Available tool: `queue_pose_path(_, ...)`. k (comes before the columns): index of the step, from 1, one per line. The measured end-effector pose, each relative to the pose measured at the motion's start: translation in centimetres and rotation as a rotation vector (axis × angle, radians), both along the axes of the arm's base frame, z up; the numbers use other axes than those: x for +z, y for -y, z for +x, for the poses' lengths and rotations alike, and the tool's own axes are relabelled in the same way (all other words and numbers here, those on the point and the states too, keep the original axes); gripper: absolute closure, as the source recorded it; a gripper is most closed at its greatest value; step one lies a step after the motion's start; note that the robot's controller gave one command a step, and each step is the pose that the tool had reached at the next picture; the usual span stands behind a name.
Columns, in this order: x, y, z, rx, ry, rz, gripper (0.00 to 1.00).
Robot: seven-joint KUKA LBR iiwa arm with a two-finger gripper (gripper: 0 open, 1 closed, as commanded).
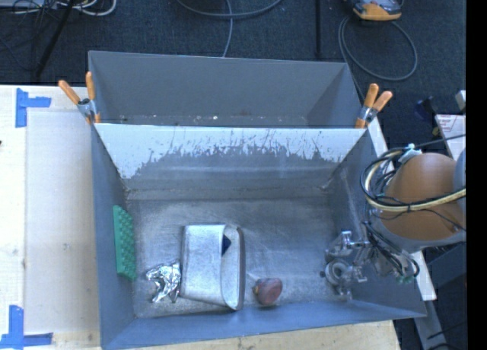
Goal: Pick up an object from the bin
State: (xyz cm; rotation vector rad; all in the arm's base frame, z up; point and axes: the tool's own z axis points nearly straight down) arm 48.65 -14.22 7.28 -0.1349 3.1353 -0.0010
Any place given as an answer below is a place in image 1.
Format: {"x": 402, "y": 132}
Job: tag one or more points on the grey and white cloth pouch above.
{"x": 207, "y": 265}

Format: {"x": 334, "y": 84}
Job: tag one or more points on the grey metal bin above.
{"x": 228, "y": 158}

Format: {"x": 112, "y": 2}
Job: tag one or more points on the green studded flat block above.
{"x": 125, "y": 244}

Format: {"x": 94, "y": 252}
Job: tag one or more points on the pale wood board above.
{"x": 61, "y": 207}

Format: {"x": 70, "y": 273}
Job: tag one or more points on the crumpled silver foil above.
{"x": 164, "y": 279}

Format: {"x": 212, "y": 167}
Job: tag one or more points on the red-brown toy fruit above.
{"x": 268, "y": 290}

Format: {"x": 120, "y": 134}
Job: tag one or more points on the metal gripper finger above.
{"x": 347, "y": 244}
{"x": 342, "y": 274}

